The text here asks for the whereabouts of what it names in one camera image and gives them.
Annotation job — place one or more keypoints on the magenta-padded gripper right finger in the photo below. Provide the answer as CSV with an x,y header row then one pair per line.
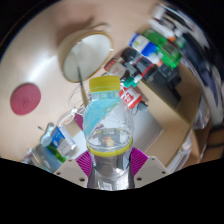
x,y
151,170

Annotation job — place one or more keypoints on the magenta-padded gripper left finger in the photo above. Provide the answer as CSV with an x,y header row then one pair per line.
x,y
70,173

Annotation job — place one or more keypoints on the clear bottle with yellow cap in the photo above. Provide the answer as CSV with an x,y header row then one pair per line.
x,y
108,133

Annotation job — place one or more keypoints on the grey shaker bottle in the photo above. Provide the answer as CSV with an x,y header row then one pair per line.
x,y
43,160

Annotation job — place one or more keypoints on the white and blue box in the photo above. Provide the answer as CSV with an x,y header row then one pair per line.
x,y
62,140

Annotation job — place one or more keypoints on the light blue hairbrush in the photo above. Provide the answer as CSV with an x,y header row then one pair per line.
x,y
46,136

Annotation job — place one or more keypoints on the magenta pouch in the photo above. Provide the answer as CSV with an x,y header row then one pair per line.
x,y
79,120

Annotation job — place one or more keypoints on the red and white canister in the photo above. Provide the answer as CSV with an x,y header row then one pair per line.
x,y
130,97

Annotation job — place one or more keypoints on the flat round red coaster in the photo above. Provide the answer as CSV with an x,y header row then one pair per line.
x,y
25,99

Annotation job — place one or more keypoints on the dark brown supplement bottle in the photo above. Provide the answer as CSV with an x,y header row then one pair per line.
x,y
116,68

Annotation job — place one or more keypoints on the cream ceramic mug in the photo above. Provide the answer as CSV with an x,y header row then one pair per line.
x,y
87,55

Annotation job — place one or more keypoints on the green plastic bottle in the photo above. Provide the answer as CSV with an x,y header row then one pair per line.
x,y
165,50

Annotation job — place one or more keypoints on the white bottle with blue label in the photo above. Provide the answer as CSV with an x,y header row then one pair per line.
x,y
143,45

